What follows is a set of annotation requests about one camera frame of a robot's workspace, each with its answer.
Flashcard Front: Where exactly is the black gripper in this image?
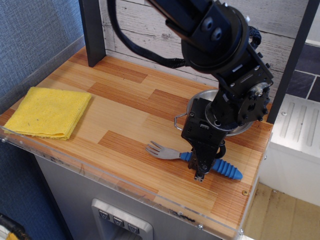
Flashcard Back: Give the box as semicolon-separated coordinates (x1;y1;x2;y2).
181;98;227;182

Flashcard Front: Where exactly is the blue handled metal fork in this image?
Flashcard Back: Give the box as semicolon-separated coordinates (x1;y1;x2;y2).
145;141;243;180

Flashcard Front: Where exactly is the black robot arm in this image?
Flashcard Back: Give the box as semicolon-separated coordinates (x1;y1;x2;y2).
151;0;273;181

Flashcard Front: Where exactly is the clear acrylic edge guard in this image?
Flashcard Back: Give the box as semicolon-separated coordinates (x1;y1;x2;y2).
0;122;272;240

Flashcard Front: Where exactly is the white ribbed cabinet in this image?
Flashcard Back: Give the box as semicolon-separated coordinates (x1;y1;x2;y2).
259;94;320;206

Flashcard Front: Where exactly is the grey toy fridge front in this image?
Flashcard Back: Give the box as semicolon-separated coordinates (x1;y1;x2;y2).
36;154;240;240

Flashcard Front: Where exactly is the yellow folded cloth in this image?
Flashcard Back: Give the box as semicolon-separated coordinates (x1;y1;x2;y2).
4;87;92;140

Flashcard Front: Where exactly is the yellow object bottom left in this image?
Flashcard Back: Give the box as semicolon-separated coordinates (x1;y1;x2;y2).
5;232;24;240

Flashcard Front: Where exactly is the steel pot with handles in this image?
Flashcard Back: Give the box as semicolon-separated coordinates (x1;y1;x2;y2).
174;89;253;137

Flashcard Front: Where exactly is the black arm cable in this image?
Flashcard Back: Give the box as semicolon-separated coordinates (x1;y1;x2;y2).
106;0;191;70

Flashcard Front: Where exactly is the dark grey right post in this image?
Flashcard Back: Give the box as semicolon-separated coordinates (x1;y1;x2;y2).
266;0;320;124

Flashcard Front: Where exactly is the dark grey post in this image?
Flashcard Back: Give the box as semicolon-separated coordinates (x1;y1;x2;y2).
78;0;106;67
266;0;320;124

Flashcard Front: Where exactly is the dark grey left post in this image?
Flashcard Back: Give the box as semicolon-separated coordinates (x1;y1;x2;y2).
78;0;106;67

